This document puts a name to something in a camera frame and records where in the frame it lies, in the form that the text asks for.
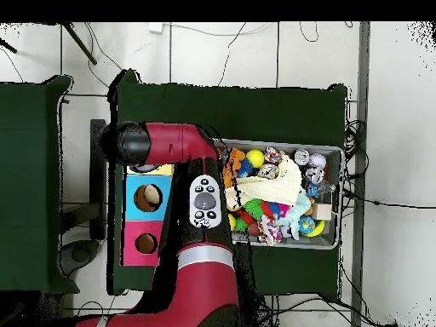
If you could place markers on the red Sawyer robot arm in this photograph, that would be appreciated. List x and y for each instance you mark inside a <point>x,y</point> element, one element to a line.
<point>163,143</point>

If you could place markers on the cream waffle cloth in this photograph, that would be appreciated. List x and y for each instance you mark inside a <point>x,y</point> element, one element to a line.
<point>272,187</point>

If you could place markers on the floral patterned cloth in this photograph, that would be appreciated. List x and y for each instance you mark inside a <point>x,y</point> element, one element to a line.
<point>269,230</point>

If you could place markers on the clear mesh bin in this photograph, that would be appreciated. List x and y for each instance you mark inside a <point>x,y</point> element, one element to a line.
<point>335,221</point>

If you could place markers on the white power adapter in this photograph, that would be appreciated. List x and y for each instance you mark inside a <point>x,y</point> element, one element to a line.
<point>156,28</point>

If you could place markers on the black upright panel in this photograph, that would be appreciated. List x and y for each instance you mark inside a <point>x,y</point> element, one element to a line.
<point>98,204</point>

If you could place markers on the wooden box with three holes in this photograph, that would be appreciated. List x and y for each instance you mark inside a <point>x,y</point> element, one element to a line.
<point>150,211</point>

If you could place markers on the blue spiky ball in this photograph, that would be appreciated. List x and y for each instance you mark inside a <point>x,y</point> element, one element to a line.
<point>246,167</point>

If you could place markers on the white baseball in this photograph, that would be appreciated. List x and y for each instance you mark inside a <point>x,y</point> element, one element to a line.
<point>317,160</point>

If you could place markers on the grey round floor stand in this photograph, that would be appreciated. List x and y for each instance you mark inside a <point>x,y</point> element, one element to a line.
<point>80,253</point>

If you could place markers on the orange plastic block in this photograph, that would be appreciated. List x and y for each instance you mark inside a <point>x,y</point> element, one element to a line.
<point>240,154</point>

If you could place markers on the black tripod leg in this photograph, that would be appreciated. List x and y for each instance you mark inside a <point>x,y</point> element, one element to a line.
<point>8,46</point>
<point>80,42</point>

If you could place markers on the dark green tablecloth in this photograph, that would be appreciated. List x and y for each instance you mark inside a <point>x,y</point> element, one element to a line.
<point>238,112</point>
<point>27,170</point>

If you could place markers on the yellow plastic ball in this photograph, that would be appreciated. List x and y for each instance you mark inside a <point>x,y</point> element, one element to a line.
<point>232,222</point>
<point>255,158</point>

